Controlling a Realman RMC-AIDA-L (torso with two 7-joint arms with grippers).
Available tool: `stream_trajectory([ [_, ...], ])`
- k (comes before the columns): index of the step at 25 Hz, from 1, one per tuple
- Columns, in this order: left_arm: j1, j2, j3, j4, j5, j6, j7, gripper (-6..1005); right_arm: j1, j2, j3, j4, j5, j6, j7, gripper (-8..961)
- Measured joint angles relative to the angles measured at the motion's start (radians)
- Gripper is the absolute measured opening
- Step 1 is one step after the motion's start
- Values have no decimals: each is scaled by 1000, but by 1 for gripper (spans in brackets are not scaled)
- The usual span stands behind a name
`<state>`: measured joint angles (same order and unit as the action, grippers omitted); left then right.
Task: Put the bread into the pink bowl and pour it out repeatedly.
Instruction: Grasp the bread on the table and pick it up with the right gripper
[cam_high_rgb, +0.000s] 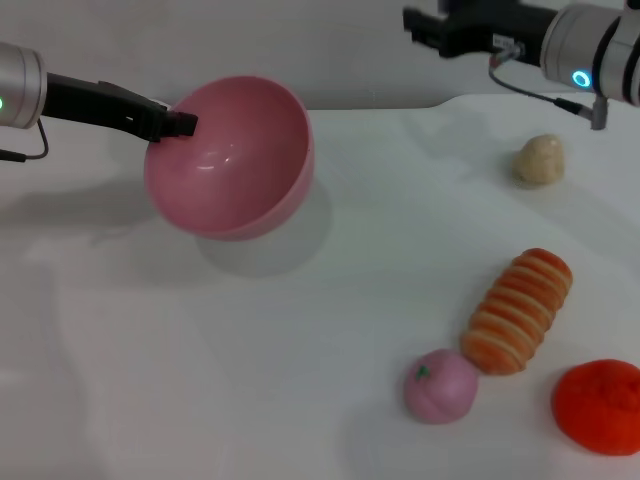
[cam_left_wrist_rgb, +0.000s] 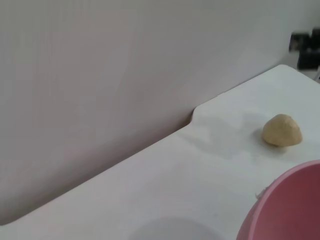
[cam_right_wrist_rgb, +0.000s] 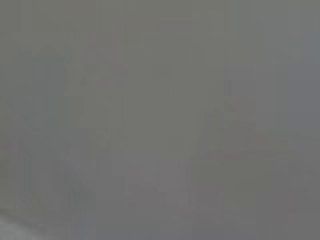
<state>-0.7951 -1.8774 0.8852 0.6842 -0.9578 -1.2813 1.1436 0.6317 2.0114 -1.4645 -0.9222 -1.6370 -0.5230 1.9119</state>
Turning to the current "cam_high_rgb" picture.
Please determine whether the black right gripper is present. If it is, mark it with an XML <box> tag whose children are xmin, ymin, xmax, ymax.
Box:
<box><xmin>402</xmin><ymin>0</ymin><xmax>559</xmax><ymax>67</ymax></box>

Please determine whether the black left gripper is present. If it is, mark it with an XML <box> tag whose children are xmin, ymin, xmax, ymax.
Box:
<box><xmin>42</xmin><ymin>72</ymin><xmax>199</xmax><ymax>144</ymax></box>

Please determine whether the pink plastic bowl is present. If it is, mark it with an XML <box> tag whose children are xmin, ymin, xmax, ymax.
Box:
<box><xmin>143</xmin><ymin>75</ymin><xmax>315</xmax><ymax>243</ymax></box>

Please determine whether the orange striped bread roll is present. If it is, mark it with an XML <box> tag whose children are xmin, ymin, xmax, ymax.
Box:
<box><xmin>459</xmin><ymin>247</ymin><xmax>574</xmax><ymax>376</ymax></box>

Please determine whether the beige bun toy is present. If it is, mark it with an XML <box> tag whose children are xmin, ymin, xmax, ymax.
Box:
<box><xmin>510</xmin><ymin>133</ymin><xmax>566</xmax><ymax>189</ymax></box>

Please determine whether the pink peach toy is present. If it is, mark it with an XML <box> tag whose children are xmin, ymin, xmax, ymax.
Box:
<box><xmin>403</xmin><ymin>348</ymin><xmax>479</xmax><ymax>426</ymax></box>

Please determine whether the orange tangerine toy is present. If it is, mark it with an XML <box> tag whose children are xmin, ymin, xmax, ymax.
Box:
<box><xmin>551</xmin><ymin>358</ymin><xmax>640</xmax><ymax>457</ymax></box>

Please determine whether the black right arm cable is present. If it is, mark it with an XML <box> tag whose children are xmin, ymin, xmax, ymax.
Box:
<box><xmin>487</xmin><ymin>40</ymin><xmax>610</xmax><ymax>131</ymax></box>

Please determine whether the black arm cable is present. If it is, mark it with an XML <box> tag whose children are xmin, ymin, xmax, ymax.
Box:
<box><xmin>487</xmin><ymin>40</ymin><xmax>610</xmax><ymax>131</ymax></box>
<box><xmin>0</xmin><ymin>119</ymin><xmax>50</xmax><ymax>163</ymax></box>

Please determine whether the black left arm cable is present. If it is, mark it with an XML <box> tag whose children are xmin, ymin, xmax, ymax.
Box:
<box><xmin>0</xmin><ymin>119</ymin><xmax>50</xmax><ymax>163</ymax></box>

